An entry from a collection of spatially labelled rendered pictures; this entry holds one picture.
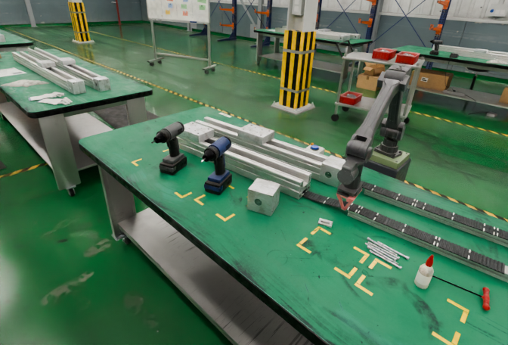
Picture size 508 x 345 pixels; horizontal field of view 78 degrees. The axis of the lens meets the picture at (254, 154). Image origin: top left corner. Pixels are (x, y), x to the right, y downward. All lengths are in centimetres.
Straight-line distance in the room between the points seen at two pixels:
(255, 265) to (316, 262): 19
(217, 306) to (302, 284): 72
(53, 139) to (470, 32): 811
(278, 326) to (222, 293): 31
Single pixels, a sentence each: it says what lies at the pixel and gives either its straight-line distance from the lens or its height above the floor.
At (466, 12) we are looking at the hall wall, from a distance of 876.
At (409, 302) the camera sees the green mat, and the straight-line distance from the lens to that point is 107.
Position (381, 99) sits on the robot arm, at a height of 120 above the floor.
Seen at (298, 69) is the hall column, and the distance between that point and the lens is 453.
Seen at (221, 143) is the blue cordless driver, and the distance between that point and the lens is 126.
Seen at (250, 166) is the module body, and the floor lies 84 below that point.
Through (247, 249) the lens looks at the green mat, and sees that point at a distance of 109.
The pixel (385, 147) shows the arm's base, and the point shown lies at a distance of 175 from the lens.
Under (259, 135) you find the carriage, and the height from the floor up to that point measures 90.
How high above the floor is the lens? 154
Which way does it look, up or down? 27 degrees down
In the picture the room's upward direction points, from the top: 2 degrees clockwise
